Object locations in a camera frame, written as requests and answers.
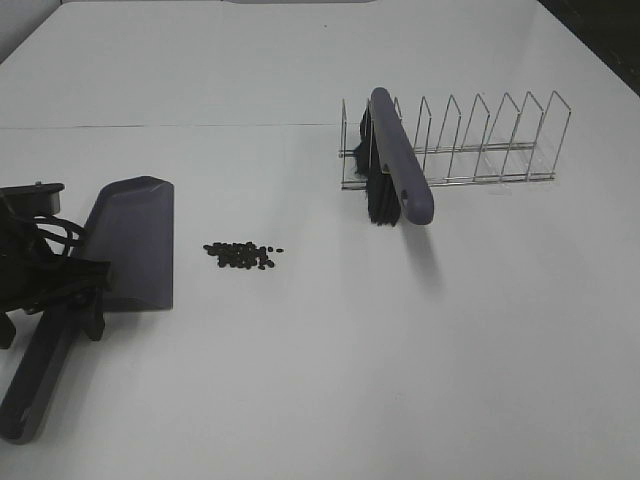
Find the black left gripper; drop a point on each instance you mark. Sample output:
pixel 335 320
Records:
pixel 41 268

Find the purple plastic dustpan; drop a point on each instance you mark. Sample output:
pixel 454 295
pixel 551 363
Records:
pixel 131 225

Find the pile of coffee beans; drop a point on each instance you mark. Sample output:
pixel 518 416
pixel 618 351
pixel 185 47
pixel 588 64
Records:
pixel 244 256

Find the purple brush with black bristles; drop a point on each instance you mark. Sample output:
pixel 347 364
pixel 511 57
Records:
pixel 395 185

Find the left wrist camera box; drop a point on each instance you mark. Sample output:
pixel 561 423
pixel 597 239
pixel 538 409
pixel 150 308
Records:
pixel 40 199

